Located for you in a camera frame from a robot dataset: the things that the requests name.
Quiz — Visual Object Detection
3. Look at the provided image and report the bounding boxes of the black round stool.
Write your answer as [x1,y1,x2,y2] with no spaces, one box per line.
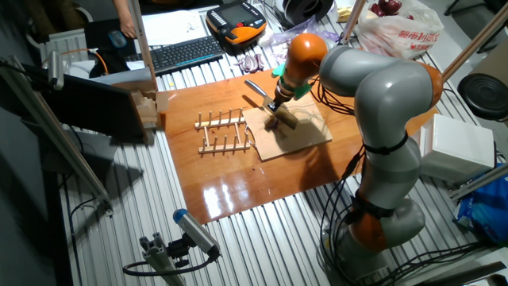
[457,72,508,122]

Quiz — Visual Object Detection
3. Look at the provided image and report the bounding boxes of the person's right forearm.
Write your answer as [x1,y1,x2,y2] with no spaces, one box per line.
[112,0,135,20]

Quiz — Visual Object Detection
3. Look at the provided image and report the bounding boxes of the steel cleaver knife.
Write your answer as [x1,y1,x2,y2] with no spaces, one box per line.
[244,79,299,131]

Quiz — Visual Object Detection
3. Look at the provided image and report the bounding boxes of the large reddish wooden panel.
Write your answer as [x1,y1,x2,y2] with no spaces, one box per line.
[160,70,440,226]

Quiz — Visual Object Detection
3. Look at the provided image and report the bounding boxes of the red onion slices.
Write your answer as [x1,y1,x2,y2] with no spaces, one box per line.
[236,53,266,74]

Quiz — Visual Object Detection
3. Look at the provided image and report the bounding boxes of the computer mouse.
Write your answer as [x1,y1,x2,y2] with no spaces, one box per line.
[107,29,128,49]

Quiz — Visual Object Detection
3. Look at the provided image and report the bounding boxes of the white shopping bag red print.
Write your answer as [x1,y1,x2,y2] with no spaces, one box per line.
[354,0,445,60]

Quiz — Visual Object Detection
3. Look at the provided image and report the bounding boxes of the short aluminium profile bracket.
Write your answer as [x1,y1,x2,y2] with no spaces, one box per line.
[138,232,187,286]

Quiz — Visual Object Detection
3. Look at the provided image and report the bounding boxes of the silver camera blue end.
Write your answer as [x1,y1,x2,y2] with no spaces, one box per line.
[172,208,221,259]

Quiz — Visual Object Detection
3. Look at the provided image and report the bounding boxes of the black mouse pad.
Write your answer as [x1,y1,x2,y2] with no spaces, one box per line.
[84,18,138,79]

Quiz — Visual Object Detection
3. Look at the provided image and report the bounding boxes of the person's right hand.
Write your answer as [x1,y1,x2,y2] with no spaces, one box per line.
[119,15,138,40]

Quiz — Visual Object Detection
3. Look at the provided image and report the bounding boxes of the yellow packet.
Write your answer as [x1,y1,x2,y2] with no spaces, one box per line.
[336,6,354,23]

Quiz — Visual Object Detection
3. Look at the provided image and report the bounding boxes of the white drawer box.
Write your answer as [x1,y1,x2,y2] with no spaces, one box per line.
[410,114,496,184]

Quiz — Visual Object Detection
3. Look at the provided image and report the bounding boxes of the black round reel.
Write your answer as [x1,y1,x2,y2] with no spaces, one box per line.
[282,0,335,28]

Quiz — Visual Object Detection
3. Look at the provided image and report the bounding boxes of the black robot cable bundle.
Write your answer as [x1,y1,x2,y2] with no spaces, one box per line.
[309,77,489,286]

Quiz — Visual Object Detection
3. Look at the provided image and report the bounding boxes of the white paper sheet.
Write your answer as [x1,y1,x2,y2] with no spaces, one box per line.
[140,10,210,47]

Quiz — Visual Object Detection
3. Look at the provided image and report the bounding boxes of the light wooden cutting board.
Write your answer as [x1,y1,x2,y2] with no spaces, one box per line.
[241,93,333,163]

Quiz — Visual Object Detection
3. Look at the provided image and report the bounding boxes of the black monitor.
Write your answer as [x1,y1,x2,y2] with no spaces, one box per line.
[39,73,147,141]

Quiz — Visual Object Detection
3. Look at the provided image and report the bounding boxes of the black camera cable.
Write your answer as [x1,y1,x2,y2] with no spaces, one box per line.
[121,245,221,277]

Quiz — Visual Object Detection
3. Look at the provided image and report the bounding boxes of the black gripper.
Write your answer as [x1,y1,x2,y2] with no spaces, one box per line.
[266,85,295,116]

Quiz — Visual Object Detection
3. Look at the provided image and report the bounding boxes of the orange cable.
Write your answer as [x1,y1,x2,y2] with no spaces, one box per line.
[59,47,110,76]

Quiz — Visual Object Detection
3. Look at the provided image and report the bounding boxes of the wooden peg dish rack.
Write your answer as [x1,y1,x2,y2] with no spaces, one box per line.
[194,107,253,155]

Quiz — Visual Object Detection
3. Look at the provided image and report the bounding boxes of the black keyboard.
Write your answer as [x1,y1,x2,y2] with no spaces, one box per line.
[125,35,225,77]

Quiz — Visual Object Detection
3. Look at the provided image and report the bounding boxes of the orange black teach pendant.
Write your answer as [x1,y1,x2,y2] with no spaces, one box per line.
[205,0,268,55]

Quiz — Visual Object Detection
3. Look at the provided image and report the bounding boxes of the blue plastic bag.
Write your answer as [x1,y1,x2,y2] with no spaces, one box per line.
[453,164,508,245]

